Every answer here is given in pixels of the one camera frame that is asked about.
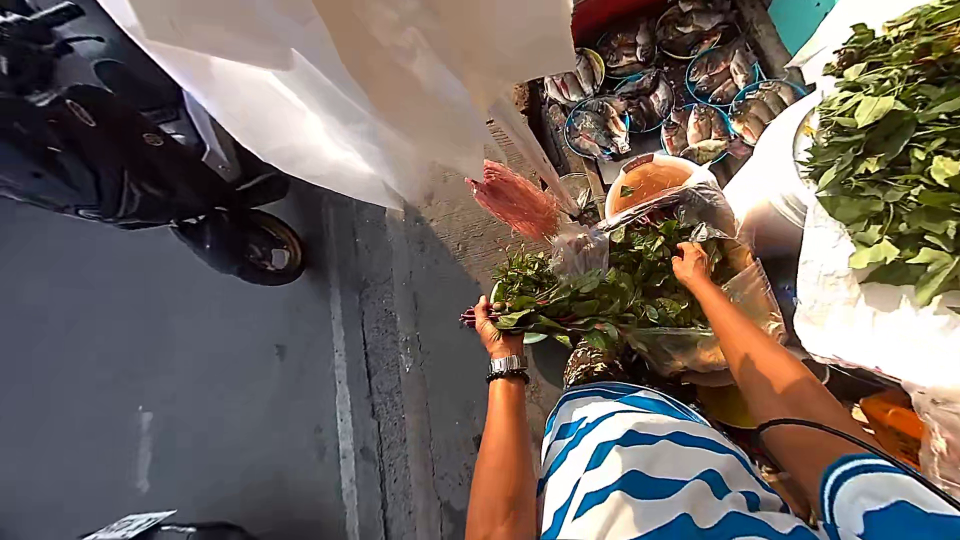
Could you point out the person's right hand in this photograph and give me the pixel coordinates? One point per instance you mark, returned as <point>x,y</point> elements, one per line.
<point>693,270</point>

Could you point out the person's left hand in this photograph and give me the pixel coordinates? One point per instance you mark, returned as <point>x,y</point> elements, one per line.
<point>499,336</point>

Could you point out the person's right fingers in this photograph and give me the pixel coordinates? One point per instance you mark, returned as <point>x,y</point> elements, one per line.
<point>684,252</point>

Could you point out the person's left thumb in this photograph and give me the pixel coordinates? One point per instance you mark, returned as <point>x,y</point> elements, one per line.
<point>482,309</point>

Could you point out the person's left fingers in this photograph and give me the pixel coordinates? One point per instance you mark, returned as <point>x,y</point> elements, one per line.
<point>500,306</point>

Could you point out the leafy bunch with red stems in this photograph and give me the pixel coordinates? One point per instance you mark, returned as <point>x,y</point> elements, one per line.
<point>570,304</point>

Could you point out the large transparent plastic bag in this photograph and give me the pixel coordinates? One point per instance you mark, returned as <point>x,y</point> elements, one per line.
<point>739,300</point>

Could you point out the person's right forearm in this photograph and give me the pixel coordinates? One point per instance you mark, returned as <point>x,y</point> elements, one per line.
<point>757,375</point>

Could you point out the person's left forearm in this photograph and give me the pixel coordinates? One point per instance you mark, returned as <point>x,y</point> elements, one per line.
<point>504,450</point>

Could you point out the pile of dark leafy greens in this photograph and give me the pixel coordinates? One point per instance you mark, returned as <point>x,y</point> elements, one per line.
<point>656,277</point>

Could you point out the small-leaved green bunch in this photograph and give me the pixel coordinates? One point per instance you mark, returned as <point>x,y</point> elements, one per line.
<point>525,274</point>

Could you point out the pale green round bowl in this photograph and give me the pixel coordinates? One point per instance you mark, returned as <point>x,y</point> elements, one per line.
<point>535,338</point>

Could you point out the orange plastic bucket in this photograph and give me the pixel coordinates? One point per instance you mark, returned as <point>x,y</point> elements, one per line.
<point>649,184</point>

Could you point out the small crumpled clear bag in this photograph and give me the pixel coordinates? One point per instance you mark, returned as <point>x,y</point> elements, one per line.
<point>583,251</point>

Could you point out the group of round fish basins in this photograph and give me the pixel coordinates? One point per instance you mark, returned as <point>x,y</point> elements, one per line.
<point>718,154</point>

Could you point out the person's legs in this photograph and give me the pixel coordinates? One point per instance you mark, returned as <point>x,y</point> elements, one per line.
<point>589,364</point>

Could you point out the white round tub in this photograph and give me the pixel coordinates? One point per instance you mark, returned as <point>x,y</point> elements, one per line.
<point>772,165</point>

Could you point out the piles of fish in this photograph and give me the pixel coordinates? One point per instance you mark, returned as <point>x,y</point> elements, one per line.
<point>701,127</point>

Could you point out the yellow round container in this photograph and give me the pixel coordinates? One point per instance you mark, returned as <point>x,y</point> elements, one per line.
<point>727,409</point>

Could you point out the white plastic sack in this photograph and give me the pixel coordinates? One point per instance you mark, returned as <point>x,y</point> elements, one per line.
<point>840,315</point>

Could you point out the person's body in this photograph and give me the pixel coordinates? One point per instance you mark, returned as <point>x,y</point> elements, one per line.
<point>637,480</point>

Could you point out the pile of broad green leaves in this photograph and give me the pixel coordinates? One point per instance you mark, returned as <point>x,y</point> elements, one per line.
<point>892,157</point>

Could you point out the red panel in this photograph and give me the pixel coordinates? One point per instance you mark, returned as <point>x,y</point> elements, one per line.
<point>600,15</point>

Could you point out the teal panel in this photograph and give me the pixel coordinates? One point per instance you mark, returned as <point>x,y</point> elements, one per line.
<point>799,22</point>

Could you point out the orange plastic bag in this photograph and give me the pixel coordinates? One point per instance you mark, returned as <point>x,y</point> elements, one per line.
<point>892,420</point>

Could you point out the white hanging sheet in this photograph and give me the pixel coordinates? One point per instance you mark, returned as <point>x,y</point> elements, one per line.
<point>300,82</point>

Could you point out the pale translucent plastic bag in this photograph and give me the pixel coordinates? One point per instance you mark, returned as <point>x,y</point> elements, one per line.
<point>941,435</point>

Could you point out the motorcycle with white plate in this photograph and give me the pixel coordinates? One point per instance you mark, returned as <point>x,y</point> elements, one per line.
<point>180,531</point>

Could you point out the black motorcycle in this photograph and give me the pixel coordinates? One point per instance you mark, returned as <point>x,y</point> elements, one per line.
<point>112,165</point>

